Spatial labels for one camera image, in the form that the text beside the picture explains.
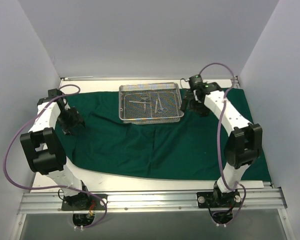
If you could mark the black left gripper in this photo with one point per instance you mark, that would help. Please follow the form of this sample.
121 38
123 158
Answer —
71 121

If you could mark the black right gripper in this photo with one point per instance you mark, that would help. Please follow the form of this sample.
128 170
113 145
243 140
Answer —
190 100

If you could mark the green surgical drape cloth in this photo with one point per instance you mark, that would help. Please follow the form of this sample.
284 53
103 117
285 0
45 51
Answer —
184 150

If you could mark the metal mesh instrument tray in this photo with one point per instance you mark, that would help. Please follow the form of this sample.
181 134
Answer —
133 113

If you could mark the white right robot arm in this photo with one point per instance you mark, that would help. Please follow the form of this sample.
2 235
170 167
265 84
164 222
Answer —
239 142

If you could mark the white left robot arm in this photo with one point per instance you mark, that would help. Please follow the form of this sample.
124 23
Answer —
43 149

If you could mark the steel surgical scissors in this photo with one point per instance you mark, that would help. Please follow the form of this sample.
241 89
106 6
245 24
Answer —
146 99

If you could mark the steel forceps clamp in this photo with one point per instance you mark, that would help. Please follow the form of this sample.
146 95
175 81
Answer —
159 109

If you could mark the steel tweezers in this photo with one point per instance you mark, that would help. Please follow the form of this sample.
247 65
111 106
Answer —
139 102

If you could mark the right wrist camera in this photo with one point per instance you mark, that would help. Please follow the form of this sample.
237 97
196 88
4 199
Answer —
195 81

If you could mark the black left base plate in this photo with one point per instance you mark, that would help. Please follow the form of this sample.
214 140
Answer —
81 202

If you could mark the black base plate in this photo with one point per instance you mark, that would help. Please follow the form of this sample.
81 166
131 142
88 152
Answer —
81 202
212 200

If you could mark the aluminium front rail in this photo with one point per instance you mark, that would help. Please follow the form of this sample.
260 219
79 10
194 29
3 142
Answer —
149 201

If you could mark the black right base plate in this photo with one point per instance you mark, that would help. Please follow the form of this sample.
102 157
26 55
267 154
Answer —
212 200

